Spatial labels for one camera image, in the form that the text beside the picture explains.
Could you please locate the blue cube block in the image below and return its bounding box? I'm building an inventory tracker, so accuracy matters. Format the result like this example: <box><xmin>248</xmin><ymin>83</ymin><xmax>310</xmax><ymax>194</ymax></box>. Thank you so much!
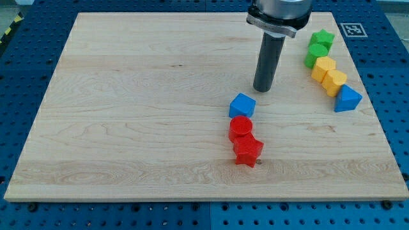
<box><xmin>229</xmin><ymin>93</ymin><xmax>256</xmax><ymax>118</ymax></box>

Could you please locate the green star block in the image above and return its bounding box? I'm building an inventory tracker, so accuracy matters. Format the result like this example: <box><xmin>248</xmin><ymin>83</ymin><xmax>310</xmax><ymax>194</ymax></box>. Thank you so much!
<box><xmin>308</xmin><ymin>29</ymin><xmax>335</xmax><ymax>50</ymax></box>

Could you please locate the blue triangle block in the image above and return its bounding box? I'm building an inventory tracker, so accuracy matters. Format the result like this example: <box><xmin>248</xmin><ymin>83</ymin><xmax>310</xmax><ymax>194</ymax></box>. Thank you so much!
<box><xmin>334</xmin><ymin>84</ymin><xmax>362</xmax><ymax>112</ymax></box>

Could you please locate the white fiducial marker tag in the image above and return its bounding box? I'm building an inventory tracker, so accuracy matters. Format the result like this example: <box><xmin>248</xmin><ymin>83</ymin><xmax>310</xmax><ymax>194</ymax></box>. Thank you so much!
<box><xmin>341</xmin><ymin>22</ymin><xmax>367</xmax><ymax>38</ymax></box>

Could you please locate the green cylinder block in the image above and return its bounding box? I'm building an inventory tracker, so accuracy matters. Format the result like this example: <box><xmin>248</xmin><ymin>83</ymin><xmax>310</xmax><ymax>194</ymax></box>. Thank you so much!
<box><xmin>304</xmin><ymin>43</ymin><xmax>328</xmax><ymax>69</ymax></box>

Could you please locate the yellow heart block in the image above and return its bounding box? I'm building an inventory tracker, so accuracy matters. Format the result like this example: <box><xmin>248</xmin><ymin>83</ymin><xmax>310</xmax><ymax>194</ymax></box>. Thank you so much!
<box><xmin>321</xmin><ymin>70</ymin><xmax>348</xmax><ymax>97</ymax></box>

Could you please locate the red cylinder block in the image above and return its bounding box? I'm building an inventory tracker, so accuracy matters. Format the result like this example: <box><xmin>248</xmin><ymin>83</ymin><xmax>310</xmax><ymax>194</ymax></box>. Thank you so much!
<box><xmin>228</xmin><ymin>115</ymin><xmax>253</xmax><ymax>142</ymax></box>

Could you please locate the light wooden board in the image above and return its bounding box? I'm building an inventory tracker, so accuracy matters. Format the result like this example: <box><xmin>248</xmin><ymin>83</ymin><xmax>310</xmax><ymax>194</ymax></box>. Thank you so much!
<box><xmin>4</xmin><ymin>12</ymin><xmax>408</xmax><ymax>202</ymax></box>

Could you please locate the red star block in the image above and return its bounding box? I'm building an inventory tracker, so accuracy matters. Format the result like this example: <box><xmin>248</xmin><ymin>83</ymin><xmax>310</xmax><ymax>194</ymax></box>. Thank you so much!
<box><xmin>233</xmin><ymin>134</ymin><xmax>264</xmax><ymax>167</ymax></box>

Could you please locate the yellow hexagon block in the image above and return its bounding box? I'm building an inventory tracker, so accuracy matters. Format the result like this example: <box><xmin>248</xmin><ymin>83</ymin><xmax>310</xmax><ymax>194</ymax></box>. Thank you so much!
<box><xmin>311</xmin><ymin>56</ymin><xmax>336</xmax><ymax>83</ymax></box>

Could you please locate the yellow black hazard tape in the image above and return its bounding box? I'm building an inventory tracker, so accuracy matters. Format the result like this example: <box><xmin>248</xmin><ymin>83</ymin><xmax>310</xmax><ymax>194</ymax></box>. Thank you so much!
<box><xmin>1</xmin><ymin>11</ymin><xmax>24</xmax><ymax>45</ymax></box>

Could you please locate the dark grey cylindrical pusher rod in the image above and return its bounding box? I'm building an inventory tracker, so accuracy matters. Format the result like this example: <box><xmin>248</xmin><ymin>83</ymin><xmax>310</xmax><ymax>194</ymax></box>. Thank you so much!
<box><xmin>253</xmin><ymin>33</ymin><xmax>285</xmax><ymax>93</ymax></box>

